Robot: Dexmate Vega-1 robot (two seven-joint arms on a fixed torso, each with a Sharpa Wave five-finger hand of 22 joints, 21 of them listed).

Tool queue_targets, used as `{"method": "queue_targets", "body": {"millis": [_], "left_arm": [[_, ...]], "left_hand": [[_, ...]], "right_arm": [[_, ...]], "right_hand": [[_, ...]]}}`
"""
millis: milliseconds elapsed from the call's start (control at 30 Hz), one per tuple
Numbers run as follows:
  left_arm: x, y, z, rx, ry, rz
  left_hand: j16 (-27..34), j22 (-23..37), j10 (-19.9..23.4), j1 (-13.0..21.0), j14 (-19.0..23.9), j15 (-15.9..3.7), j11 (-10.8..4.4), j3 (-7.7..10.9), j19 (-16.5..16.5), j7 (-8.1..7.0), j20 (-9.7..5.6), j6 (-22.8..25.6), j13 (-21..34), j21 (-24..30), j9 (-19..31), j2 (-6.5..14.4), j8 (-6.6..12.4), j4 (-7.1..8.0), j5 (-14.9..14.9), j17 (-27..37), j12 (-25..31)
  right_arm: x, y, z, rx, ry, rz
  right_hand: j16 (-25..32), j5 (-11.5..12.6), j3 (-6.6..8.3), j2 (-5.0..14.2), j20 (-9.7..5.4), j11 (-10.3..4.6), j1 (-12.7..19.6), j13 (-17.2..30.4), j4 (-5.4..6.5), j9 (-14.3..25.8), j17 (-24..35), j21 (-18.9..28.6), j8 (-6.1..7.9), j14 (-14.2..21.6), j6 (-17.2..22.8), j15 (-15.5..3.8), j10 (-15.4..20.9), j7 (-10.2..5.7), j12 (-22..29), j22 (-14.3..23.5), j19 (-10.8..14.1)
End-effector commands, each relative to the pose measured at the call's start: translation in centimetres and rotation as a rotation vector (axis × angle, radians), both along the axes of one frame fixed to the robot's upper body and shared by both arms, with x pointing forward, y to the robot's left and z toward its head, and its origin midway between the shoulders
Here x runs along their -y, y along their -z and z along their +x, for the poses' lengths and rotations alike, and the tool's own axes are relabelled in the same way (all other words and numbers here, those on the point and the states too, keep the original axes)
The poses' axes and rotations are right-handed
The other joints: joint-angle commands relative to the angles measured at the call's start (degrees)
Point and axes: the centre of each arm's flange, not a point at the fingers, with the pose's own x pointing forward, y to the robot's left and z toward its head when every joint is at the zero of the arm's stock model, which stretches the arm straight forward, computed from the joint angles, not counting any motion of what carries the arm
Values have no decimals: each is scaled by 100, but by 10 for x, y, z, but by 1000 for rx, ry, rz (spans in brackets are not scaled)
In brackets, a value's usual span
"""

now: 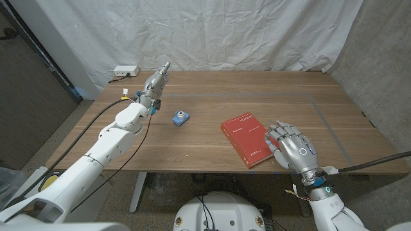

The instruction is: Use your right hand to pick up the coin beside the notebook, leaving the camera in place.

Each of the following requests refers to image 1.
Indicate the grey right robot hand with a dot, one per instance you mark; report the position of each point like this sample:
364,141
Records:
298,150

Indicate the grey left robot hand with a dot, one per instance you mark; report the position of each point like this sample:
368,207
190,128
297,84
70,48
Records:
154,85

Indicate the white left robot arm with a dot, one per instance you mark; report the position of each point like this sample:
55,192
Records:
112,144

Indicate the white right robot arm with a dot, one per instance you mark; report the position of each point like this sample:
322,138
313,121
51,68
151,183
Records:
330,211

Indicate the red hardcover notebook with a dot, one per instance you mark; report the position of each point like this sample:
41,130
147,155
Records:
245,138

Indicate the white power strip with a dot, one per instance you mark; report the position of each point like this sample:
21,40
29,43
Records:
126,70

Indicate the grey table leg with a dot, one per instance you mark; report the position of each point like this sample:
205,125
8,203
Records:
138,192
303,208

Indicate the white wrinkled backdrop sheet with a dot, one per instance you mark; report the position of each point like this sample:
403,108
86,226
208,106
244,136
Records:
205,32

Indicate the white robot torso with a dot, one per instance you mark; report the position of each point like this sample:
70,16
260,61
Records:
220,211

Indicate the dark brown door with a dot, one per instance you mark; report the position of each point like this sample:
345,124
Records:
29,96

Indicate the yellow black foot pedal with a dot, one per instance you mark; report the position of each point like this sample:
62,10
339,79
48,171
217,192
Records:
49,183

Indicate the clear plastic bin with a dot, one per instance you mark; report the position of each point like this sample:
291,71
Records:
8,184

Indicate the black round disc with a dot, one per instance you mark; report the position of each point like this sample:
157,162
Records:
9,202

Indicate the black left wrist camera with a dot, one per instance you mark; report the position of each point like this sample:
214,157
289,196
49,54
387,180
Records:
156,104

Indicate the blue toy camera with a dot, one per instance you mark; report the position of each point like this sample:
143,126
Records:
180,119

